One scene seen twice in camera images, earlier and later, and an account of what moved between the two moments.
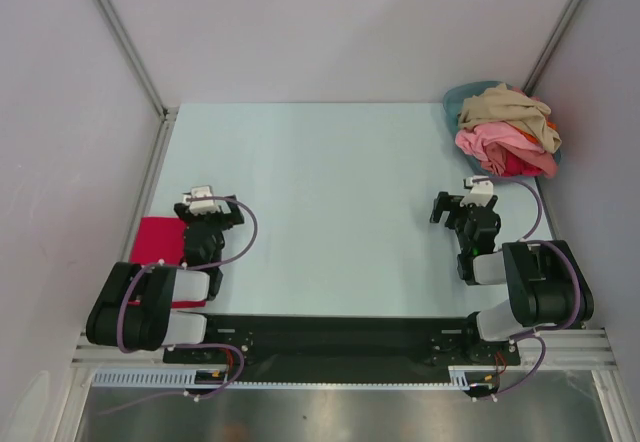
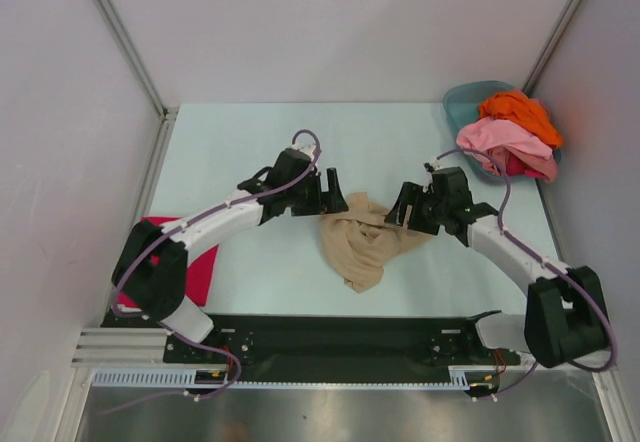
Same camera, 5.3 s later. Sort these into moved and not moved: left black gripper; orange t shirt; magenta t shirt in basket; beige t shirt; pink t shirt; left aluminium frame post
Moved: beige t shirt; orange t shirt; left black gripper
Not moved: pink t shirt; magenta t shirt in basket; left aluminium frame post
